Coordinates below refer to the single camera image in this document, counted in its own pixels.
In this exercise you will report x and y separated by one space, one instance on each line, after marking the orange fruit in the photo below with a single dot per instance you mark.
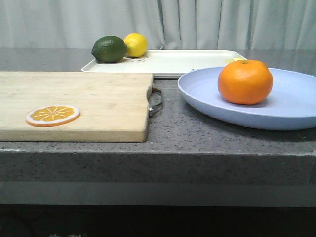
246 82

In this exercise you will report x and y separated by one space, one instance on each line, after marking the light blue plate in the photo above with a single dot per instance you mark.
291 105

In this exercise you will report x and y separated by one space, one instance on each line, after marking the white rectangular tray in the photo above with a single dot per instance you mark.
165 64

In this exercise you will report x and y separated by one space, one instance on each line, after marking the wooden cutting board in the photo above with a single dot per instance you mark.
113 107

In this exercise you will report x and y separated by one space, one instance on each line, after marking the green lime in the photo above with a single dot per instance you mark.
109 49

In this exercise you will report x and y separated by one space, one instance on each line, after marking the yellow fruit slice pieces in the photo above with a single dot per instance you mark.
230 60

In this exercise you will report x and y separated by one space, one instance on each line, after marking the grey curtain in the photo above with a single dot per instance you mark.
167 24

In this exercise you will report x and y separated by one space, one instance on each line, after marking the orange slice coaster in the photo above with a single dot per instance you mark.
52 115

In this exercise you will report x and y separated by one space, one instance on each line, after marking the metal cutting board handle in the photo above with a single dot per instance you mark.
155 100

